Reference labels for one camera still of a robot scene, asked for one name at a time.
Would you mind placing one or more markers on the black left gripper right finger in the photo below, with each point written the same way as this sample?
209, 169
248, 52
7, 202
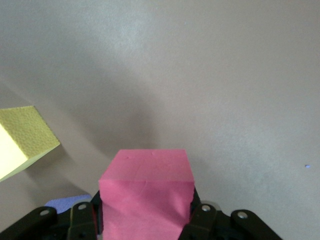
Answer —
207, 225

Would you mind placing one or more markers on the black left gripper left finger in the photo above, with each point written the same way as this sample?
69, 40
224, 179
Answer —
75, 225

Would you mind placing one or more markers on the red foam block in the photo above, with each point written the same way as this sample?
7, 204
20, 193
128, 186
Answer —
147, 195

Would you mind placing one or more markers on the yellow foam block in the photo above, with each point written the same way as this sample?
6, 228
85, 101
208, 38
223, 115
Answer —
27, 132

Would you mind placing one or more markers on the purple foam block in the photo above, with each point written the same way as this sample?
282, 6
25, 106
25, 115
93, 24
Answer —
67, 201

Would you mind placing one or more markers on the brown table cover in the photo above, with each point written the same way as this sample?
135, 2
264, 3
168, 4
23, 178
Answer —
187, 75

